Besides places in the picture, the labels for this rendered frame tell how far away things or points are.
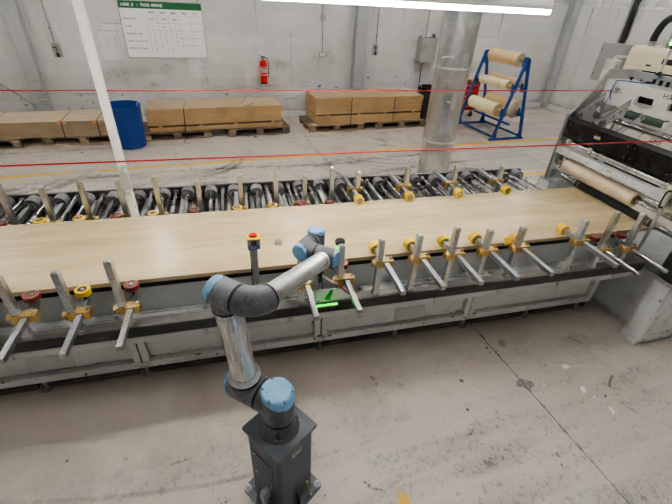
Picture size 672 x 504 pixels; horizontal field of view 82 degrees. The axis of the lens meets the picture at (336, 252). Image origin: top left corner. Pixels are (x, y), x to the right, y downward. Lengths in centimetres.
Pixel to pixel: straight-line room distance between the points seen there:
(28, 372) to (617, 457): 382
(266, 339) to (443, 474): 146
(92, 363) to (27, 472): 66
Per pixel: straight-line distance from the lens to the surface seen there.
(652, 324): 407
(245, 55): 905
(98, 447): 297
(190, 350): 303
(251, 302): 140
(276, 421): 188
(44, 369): 327
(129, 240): 294
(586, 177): 428
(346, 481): 259
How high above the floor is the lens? 233
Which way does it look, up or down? 33 degrees down
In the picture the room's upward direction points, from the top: 3 degrees clockwise
